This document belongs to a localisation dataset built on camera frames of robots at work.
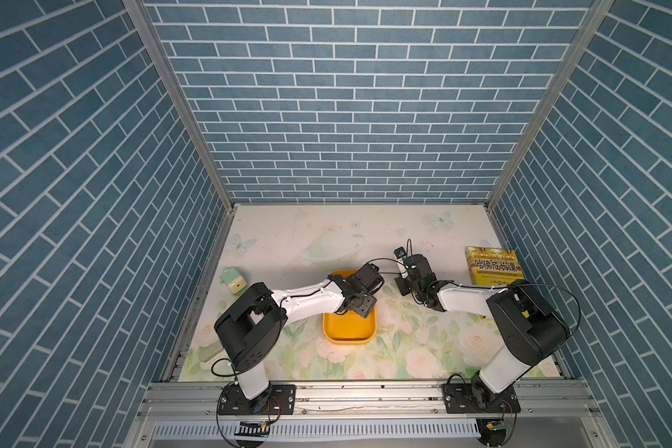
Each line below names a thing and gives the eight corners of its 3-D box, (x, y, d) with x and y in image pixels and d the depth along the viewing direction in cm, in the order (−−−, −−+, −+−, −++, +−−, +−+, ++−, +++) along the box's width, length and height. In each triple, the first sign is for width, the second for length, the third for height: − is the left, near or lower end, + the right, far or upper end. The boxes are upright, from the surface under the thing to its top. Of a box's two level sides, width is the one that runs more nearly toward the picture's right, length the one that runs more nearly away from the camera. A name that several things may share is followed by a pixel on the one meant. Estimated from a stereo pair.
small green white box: (223, 285, 98) (216, 274, 92) (236, 274, 101) (229, 263, 95) (239, 298, 95) (232, 288, 89) (252, 287, 98) (246, 276, 92)
